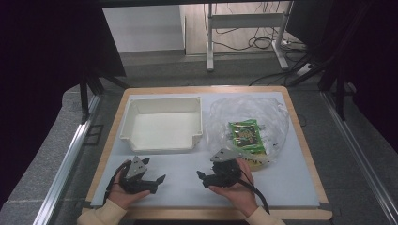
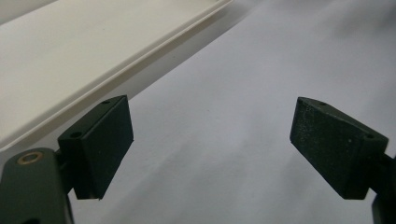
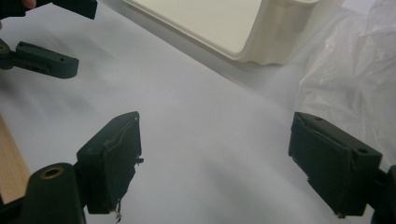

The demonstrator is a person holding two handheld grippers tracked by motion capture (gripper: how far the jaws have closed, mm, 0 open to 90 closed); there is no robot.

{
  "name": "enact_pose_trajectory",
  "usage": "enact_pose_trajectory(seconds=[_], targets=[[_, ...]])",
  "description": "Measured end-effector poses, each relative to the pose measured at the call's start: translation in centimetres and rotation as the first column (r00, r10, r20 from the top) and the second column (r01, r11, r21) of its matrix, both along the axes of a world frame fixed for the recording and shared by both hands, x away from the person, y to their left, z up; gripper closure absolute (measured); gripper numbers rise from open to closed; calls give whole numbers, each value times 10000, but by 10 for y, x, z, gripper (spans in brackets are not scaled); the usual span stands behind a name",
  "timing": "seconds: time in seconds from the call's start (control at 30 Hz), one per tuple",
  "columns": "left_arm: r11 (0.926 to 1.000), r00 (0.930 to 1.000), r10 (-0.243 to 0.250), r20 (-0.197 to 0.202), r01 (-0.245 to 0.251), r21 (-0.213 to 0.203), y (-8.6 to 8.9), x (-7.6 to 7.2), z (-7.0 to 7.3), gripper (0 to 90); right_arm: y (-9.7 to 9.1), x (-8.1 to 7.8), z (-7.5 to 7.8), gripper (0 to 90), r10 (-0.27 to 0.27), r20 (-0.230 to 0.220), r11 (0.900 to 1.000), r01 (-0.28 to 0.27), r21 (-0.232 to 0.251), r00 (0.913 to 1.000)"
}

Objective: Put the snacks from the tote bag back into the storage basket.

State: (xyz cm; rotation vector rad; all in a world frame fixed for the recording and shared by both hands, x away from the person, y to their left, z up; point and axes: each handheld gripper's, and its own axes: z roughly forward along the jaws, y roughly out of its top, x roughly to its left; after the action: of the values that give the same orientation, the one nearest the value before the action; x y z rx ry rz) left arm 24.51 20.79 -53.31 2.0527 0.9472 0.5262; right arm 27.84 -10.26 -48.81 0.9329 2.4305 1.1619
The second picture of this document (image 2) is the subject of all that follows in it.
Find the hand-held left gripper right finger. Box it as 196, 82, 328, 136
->
290, 96, 396, 201

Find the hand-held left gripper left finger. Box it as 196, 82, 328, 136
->
57, 94, 135, 201

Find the white plastic box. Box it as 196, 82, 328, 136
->
0, 0, 233, 153

